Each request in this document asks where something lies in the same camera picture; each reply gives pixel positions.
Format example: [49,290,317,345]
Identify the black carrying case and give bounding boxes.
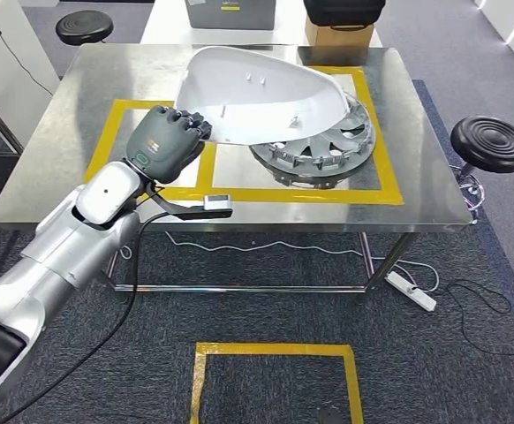
[303,0,387,29]

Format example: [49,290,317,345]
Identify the white floor cable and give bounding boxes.
[120,231,440,294]

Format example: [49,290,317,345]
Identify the yellow tape frame on workbench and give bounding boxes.
[83,65,404,207]

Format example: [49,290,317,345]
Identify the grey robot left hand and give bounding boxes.
[126,105,213,186]

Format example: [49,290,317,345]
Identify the white power strip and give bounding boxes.
[385,269,437,313]

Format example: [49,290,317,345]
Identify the black floor cable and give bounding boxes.
[436,280,514,358]

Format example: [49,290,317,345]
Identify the yellow floor tape square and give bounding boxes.
[189,342,365,424]

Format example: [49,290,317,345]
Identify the grey equipment box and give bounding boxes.
[185,0,277,30]

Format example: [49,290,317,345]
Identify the thin black desk cable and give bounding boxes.
[0,12,55,98]

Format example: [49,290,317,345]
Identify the grey wheel hubcap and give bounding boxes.
[249,93,376,183]

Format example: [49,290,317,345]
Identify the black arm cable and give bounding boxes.
[0,211,169,424]

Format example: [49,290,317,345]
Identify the white table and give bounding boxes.
[140,0,384,48]

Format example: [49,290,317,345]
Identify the black round stool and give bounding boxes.
[450,115,514,223]
[55,10,114,47]

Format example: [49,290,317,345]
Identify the stainless steel workbench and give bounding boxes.
[0,43,474,294]

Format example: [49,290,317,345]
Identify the white desk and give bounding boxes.
[0,0,61,156]

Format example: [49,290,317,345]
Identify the white curved plastic part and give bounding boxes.
[175,45,351,146]

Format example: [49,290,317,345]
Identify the brown cardboard box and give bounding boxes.
[305,16,375,48]

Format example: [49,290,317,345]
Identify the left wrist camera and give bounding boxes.
[144,181,234,222]

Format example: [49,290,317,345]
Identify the black robot right foot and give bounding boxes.
[317,405,344,424]

